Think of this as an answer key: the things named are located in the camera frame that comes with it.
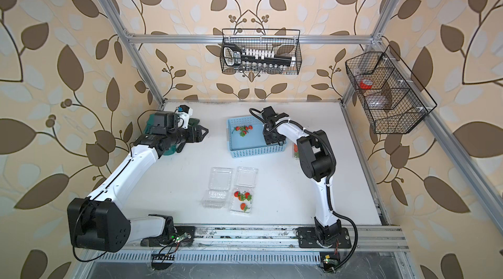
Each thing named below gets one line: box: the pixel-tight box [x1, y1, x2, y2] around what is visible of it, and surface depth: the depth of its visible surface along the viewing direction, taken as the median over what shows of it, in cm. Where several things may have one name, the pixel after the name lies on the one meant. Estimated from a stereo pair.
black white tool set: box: [222, 43, 296, 72], surface depth 86 cm
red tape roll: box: [359, 78, 374, 90], surface depth 84 cm
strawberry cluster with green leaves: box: [231, 125, 254, 138], surface depth 107 cm
